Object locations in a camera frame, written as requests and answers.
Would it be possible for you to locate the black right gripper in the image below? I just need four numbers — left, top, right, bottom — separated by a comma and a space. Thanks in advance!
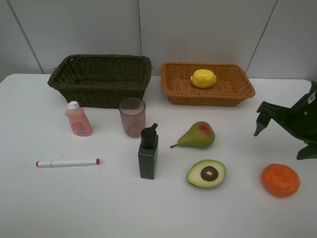
254, 81, 317, 160

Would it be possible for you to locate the orange toy tangerine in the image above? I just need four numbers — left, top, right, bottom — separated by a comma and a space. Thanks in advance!
261, 164, 300, 198

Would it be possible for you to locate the green red toy pear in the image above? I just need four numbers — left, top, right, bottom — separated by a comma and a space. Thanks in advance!
170, 121, 215, 149

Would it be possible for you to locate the halved toy avocado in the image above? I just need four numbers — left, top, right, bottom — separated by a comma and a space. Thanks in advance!
186, 160, 226, 188

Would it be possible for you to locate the yellow toy lemon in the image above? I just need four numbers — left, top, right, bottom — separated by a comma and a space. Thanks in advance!
190, 69, 217, 89

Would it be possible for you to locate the orange wicker basket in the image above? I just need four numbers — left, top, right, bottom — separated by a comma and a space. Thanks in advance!
161, 62, 255, 107

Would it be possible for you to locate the dark green pump bottle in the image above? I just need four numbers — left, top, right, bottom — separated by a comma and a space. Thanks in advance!
138, 123, 159, 179

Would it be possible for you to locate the translucent pink plastic cup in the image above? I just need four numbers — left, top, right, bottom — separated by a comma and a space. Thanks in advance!
119, 98, 146, 138

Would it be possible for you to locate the dark brown wicker basket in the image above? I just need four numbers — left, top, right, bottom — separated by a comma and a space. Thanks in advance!
48, 54, 152, 109

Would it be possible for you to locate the pink lotion bottle white cap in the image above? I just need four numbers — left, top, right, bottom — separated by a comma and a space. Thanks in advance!
65, 101, 92, 137

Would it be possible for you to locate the white marker with pink ends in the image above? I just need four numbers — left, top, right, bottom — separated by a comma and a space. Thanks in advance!
36, 159, 101, 168

